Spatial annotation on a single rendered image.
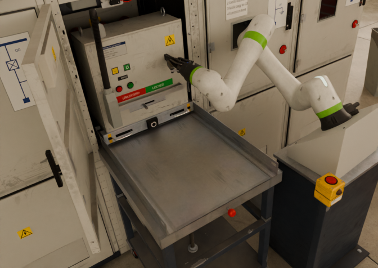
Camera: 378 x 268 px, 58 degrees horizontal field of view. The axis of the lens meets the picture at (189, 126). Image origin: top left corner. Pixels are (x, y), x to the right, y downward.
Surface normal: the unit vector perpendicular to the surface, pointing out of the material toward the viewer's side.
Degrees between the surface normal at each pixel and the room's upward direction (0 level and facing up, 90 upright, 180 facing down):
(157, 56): 90
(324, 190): 90
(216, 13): 90
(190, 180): 0
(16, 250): 90
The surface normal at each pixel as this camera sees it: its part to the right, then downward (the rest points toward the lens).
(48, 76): 0.27, 0.52
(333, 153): -0.80, 0.39
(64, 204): 0.53, 0.44
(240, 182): -0.07, -0.83
